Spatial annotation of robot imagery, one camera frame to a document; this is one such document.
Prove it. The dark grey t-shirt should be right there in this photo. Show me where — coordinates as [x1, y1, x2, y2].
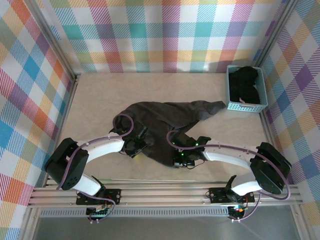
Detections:
[107, 99, 226, 169]

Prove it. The grey metal panel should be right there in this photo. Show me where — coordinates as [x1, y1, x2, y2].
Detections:
[32, 216, 305, 240]

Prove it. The black t-shirt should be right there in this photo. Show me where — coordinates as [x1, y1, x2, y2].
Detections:
[228, 66, 262, 105]

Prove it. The light blue plastic basket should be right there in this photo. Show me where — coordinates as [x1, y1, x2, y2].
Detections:
[225, 64, 270, 114]

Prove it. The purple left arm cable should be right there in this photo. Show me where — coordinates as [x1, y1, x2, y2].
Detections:
[56, 113, 136, 225]

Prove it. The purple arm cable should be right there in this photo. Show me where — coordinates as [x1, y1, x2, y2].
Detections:
[56, 113, 136, 225]
[166, 129, 292, 223]

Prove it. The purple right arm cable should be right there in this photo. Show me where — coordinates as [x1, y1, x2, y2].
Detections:
[166, 129, 292, 223]

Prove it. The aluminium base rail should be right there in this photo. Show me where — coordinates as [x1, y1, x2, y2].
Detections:
[27, 184, 305, 208]

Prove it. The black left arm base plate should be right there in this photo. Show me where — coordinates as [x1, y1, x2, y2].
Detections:
[76, 188, 123, 205]

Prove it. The grey slotted cable duct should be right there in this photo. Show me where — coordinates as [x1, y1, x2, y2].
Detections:
[39, 208, 231, 218]

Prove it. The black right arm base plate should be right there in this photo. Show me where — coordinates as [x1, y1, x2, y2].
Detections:
[208, 187, 256, 204]

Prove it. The aluminium side rail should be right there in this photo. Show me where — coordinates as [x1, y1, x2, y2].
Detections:
[41, 73, 82, 188]
[258, 109, 278, 151]

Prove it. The aluminium corner post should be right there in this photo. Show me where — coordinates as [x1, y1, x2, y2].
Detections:
[24, 0, 82, 82]
[252, 0, 302, 70]

